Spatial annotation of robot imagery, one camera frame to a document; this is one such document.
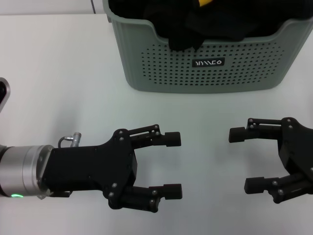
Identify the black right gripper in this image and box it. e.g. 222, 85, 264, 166
228, 117, 313, 204

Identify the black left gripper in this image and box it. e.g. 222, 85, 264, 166
40, 128, 140, 210

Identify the grey green perforated storage box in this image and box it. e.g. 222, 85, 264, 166
102, 0, 313, 95

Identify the left wrist silver plug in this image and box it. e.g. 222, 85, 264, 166
58, 132, 83, 149

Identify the black cloth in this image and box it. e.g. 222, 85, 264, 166
107, 0, 313, 52

